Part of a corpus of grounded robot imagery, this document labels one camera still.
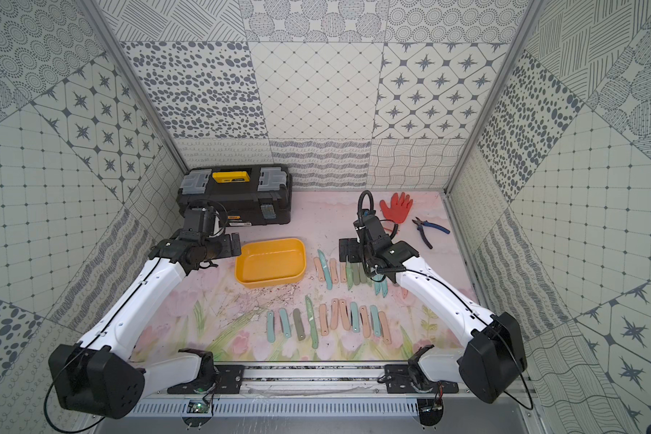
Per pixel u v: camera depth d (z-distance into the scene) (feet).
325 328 2.74
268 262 3.22
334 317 2.80
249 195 3.15
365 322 2.75
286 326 2.75
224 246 2.39
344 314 2.82
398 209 3.77
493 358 1.31
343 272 3.13
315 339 2.68
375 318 2.81
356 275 3.12
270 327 2.74
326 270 3.15
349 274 3.13
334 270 3.13
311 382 2.45
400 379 2.40
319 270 3.12
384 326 2.74
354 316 2.81
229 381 2.43
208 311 2.83
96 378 1.24
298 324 2.75
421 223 3.62
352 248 2.38
